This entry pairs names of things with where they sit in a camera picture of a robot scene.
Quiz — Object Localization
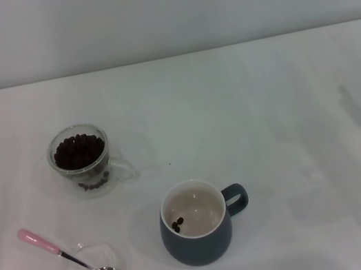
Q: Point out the few coffee beans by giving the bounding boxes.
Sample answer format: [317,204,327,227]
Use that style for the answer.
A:
[170,216,187,233]

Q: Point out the dark teal ceramic mug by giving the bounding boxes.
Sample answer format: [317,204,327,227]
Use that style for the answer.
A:
[152,169,260,270]

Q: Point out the pink-handled metal spoon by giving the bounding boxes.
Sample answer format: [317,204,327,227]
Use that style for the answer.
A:
[15,212,124,270]

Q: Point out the pile of coffee beans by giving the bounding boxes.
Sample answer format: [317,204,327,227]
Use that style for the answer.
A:
[50,130,109,174]

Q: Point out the double-walled clear glass cup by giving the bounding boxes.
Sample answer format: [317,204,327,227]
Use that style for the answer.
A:
[42,116,141,206]

